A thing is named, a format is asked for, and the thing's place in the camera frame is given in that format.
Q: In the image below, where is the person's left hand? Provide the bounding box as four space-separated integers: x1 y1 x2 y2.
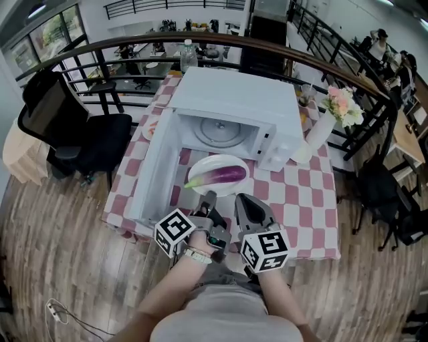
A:
189 230 211 252

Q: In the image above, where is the light wooden table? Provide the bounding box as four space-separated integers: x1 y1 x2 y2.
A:
389 96 428 174

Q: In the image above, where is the purple eggplant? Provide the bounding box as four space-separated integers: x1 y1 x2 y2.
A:
184 165 247 189

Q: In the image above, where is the pale wrist watch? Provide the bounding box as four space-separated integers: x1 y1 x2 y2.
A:
183 248 213 265

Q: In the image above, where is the person's right forearm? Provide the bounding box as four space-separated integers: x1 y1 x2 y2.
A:
259 272 322 342

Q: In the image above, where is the white cable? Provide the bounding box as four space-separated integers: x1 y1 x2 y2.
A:
45 298 70 325

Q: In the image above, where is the person's left forearm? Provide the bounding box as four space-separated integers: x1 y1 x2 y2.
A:
110 260 201 342

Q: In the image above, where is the black metal railing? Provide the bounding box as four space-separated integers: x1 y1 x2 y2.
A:
15 31 399 168

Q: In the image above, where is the white microwave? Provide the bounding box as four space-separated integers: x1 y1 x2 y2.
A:
128 65 304 223

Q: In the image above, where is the white oval plate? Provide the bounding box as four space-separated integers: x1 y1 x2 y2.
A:
187 154 251 198

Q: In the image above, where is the small white dish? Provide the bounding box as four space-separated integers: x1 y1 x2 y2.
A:
290 139 314 165

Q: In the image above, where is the black side chair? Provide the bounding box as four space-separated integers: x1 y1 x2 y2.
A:
354 143 428 251

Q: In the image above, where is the pink flower bouquet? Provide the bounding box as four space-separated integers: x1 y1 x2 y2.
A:
319 85 365 128

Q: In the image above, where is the small plate with sliced food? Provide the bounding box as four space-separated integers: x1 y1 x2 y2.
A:
141 115 160 141

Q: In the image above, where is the red checkered tablecloth table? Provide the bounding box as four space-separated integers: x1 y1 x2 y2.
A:
102 71 342 261

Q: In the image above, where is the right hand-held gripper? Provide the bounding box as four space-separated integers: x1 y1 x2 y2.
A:
234 192 290 275

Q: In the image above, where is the clear drink cup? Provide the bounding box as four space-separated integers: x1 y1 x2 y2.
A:
298 83 318 108

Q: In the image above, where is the black cable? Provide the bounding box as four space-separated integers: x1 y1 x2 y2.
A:
55 309 116 338

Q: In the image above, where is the clear plastic water bottle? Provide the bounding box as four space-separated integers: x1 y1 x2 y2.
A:
179 39 199 75

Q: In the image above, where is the black office chair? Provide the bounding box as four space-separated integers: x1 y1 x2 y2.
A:
17 69 133 188

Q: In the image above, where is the person's grey shirt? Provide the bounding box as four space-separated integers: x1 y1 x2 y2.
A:
150 283 305 342

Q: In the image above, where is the round table with yellow cloth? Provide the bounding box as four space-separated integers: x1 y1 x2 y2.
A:
2 116 51 186

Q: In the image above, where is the white vase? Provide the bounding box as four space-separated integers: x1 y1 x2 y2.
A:
306 112 337 151

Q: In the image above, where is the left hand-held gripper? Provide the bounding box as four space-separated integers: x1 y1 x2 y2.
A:
154 190 232 265

